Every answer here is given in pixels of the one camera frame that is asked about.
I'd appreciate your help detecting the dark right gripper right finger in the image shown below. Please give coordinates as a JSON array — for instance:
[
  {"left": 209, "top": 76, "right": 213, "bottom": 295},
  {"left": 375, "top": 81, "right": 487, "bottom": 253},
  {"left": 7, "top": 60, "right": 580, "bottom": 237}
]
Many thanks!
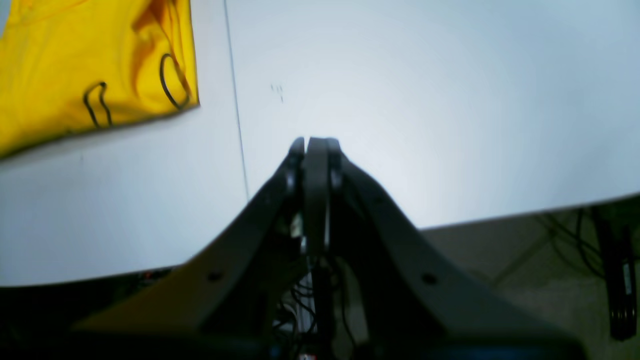
[{"left": 327, "top": 138, "right": 585, "bottom": 356}]

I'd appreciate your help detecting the yellow orange T-shirt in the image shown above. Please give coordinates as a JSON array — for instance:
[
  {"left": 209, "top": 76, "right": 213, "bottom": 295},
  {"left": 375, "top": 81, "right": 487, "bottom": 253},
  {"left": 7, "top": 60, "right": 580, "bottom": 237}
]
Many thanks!
[{"left": 0, "top": 0, "right": 199, "bottom": 158}]

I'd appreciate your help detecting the black table leg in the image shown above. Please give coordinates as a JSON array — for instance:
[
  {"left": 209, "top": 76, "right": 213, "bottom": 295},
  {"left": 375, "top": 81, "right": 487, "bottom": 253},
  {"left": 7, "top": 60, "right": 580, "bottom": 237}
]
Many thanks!
[{"left": 590, "top": 204, "right": 639, "bottom": 342}]

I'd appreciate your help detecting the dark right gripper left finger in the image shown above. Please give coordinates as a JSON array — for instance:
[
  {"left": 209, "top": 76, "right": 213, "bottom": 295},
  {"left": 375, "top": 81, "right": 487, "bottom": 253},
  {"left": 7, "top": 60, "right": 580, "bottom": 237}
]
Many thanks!
[{"left": 75, "top": 137, "right": 306, "bottom": 346}]

